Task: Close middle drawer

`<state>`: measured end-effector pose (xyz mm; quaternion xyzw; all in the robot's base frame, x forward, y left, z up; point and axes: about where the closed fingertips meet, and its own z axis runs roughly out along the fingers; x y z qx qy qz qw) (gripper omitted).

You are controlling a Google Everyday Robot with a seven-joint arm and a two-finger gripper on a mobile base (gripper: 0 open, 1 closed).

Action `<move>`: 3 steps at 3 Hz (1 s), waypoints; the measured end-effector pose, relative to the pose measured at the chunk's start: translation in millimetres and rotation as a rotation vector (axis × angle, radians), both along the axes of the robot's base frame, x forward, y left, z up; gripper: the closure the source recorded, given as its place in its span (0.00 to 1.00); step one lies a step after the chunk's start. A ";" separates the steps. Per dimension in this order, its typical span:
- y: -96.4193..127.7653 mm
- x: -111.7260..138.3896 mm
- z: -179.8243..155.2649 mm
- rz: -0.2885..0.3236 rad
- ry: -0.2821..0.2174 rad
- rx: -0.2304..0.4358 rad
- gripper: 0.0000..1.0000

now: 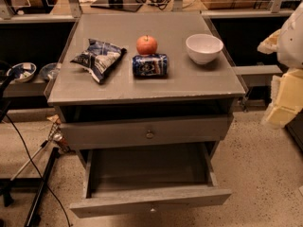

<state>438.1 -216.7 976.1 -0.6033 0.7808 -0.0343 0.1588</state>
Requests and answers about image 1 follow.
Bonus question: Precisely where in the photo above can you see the white ceramic bowl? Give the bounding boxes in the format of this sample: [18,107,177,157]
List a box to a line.
[186,34,223,64]

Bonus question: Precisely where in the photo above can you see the white stick with metal cap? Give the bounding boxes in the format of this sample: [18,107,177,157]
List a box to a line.
[10,133,58,182]

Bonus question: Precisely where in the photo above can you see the bowl with blue contents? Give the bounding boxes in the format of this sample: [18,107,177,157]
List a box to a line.
[7,62,37,83]

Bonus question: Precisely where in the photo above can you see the black metal floor stand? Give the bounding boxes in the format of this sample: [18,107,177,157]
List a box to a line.
[0,148,59,227]

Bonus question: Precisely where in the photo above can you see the blue white chip bag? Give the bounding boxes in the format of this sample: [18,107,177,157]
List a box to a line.
[71,39,127,84]

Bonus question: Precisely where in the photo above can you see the clear glass bowl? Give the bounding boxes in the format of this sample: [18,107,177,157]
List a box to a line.
[39,62,61,81]

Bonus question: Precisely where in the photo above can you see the grey drawer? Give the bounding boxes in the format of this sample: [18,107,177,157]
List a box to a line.
[70,143,231,218]
[61,114,233,150]

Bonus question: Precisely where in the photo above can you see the black monitor stand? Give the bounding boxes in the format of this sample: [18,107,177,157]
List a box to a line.
[90,0,143,12]

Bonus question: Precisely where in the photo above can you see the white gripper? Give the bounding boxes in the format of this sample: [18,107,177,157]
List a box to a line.
[261,69,303,129]

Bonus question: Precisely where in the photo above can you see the black cable on floor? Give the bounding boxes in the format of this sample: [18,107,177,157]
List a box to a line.
[0,111,74,227]

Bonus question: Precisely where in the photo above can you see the grey top drawer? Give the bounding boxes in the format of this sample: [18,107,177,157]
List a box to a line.
[61,114,233,150]

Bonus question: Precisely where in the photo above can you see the red apple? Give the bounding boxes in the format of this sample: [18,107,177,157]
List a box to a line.
[136,35,157,55]

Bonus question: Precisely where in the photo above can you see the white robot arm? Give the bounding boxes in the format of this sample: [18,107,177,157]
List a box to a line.
[258,2,303,129]

